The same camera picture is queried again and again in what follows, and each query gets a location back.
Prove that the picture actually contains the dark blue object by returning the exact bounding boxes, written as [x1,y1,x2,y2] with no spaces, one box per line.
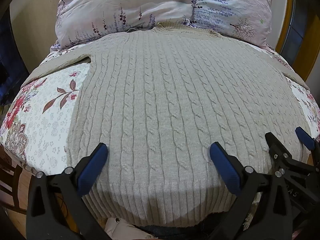
[0,12,31,106]

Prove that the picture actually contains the beige cable-knit sweater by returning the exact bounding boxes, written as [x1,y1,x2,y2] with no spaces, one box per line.
[21,21,313,228]

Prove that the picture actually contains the person's dark jeans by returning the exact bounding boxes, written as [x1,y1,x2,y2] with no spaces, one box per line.
[139,226,215,240]

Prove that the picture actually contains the pink floral pillow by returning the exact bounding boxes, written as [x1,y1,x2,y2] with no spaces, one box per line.
[49,0,278,53]

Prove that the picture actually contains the yellow wooden shelf unit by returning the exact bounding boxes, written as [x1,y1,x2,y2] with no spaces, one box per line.
[274,0,320,87]

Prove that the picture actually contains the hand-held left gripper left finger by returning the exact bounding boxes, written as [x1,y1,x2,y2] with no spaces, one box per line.
[26,142,118,240]

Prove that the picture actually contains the brown wooden chair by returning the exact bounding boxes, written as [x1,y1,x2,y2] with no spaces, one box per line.
[0,150,28,216]

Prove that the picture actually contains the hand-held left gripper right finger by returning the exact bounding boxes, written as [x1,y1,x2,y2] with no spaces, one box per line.
[209,142,300,240]

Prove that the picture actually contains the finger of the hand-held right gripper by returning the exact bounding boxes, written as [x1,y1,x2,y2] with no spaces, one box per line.
[265,131,320,178]
[295,127,320,155]

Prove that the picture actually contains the red floral bedsheet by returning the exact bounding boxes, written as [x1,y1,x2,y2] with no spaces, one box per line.
[0,42,320,180]

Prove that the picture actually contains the white cloth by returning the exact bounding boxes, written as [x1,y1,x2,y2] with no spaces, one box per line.
[104,224,152,240]

